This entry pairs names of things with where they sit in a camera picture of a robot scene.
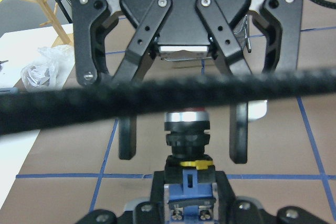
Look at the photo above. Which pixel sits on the opposite left gripper finger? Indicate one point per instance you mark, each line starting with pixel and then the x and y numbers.
pixel 92 21
pixel 278 20

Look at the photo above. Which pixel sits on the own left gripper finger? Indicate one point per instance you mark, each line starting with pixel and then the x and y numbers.
pixel 140 210
pixel 241 209

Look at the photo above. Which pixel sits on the red push button switch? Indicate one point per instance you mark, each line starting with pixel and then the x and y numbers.
pixel 189 174

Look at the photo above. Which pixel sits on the wooden peg rack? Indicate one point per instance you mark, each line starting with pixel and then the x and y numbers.
pixel 53 20

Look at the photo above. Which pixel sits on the crumpled plastic bag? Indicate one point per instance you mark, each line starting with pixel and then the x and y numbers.
pixel 50 70

